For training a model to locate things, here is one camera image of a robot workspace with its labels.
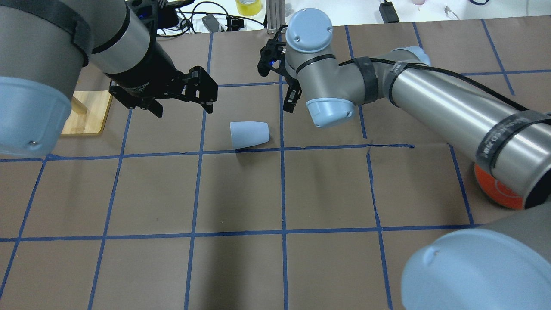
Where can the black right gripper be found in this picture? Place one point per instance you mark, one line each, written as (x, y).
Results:
(293, 95)

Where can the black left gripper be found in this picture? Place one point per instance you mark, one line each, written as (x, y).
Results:
(145, 71)

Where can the light blue plastic cup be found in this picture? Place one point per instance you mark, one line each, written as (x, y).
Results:
(249, 133)

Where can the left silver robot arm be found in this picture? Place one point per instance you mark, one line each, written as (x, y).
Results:
(46, 43)

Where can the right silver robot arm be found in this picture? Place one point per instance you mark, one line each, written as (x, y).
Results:
(504, 265)

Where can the yellow tape roll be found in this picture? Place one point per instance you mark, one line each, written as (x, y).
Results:
(248, 7)

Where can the wooden mug tree stand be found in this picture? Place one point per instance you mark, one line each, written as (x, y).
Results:
(89, 112)

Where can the black power adapter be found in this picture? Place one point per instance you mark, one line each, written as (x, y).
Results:
(388, 12)

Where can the orange can with grey lid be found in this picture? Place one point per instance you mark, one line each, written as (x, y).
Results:
(497, 191)

